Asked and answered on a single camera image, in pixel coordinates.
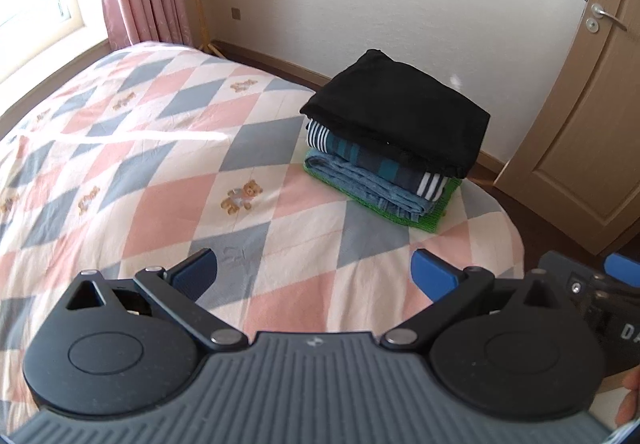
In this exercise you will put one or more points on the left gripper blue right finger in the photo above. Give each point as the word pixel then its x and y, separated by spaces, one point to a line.
pixel 436 278

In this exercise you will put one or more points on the checkered pink grey quilt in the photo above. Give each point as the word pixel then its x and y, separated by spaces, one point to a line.
pixel 157 151

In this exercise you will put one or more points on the black pants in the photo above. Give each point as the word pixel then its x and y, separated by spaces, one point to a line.
pixel 400 112

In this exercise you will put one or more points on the person's right hand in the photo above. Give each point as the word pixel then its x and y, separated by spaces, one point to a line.
pixel 629 407

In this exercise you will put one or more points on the silver door handle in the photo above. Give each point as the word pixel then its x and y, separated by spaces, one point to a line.
pixel 598 13

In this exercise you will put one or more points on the green folded garment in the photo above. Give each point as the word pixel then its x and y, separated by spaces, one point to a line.
pixel 427 223

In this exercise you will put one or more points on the striped blue folded garment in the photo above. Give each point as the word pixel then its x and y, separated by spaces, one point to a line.
pixel 422 183

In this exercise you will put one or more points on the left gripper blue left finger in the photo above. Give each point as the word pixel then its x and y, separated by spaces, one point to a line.
pixel 195 274

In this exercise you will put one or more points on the wooden door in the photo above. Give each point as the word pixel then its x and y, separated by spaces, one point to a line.
pixel 578 166

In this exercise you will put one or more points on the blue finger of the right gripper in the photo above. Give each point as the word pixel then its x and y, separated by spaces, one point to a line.
pixel 622 270

